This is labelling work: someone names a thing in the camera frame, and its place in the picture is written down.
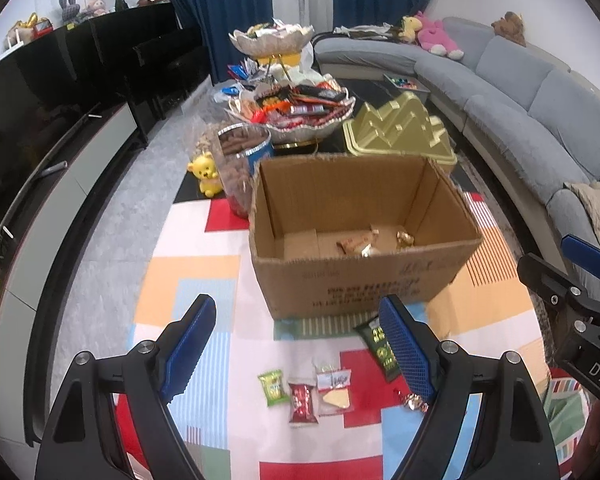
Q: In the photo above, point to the grey bunny plush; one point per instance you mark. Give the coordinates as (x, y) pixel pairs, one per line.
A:
(70, 9)

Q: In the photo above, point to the pink plush toy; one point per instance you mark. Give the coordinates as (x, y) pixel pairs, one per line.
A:
(437, 35)

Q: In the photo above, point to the red snack packet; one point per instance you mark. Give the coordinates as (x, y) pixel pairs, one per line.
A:
(302, 402)

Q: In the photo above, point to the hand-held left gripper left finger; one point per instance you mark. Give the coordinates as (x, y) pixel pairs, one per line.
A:
(190, 352)

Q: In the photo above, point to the grey box of coloured candies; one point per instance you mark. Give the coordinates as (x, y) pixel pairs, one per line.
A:
(405, 81)

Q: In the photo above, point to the scattered snack wrappers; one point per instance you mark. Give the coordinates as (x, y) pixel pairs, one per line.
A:
(242, 72)

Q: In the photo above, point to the clear bag of nuts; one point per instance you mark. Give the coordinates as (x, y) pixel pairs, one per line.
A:
(207, 137)

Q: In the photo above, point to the gold mountain-shaped candy box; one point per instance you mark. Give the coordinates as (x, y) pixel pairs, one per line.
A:
(400, 125)

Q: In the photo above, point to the yellow toy ornament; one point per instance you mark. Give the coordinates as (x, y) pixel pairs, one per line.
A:
(30, 25)

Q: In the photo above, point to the dark green cracker packet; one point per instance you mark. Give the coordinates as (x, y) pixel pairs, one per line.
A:
(377, 350)

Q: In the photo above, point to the white lotus bowl gold stand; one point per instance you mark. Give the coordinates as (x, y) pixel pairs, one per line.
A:
(272, 41)

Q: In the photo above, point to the black television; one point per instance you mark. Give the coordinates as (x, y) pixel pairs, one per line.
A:
(30, 130)

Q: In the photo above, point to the small light green snack packet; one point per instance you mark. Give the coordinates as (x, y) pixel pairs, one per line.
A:
(274, 387)

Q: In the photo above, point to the pile of assorted snack packets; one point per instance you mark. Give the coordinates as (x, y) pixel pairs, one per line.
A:
(295, 102)

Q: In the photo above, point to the grey television cabinet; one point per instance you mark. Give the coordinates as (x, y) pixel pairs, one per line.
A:
(70, 210)

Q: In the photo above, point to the grey sofa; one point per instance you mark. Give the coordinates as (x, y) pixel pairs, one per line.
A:
(505, 90)

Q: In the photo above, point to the beige quilted cushion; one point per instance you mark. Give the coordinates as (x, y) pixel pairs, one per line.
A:
(597, 210)

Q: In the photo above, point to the clear packet with yellow biscuit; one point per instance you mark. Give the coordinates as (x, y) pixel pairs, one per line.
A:
(334, 392)

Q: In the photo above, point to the dark patterned cloth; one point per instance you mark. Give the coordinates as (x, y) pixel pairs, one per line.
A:
(365, 32)

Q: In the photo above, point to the wide white lotus snack dish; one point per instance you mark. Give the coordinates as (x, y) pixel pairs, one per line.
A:
(300, 130)

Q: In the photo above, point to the brown teddy bear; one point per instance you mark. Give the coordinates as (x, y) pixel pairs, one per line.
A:
(510, 27)

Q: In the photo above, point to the yellow plush toy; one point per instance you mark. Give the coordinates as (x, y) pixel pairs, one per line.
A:
(409, 27)

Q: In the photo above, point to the clear jar of brown snacks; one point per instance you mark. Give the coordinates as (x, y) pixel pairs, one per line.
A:
(240, 170)

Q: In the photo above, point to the white plastic bag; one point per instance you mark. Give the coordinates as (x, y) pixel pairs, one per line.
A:
(301, 62)

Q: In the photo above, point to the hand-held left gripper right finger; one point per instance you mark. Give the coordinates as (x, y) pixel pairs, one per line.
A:
(405, 355)

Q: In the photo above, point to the yellow bear toy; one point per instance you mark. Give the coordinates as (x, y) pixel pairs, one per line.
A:
(207, 172)

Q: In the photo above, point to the gold wrapped candy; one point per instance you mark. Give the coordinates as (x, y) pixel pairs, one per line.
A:
(405, 237)
(414, 402)

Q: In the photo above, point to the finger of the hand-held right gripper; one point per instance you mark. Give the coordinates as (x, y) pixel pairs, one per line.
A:
(586, 256)
(550, 280)

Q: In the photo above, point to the colourful patchwork mat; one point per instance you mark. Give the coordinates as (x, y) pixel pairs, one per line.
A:
(330, 440)

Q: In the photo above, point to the small pink plush doll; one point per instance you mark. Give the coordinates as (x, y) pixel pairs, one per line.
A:
(97, 7)

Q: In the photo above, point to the black metronome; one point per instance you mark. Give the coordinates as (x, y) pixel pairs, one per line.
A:
(121, 2)

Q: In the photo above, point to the black coffee table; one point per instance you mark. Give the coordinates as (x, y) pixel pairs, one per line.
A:
(362, 85)

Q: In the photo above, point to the black piano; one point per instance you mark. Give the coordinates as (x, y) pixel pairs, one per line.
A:
(145, 55)

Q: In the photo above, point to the brown cardboard box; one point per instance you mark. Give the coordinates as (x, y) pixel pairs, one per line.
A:
(330, 285)

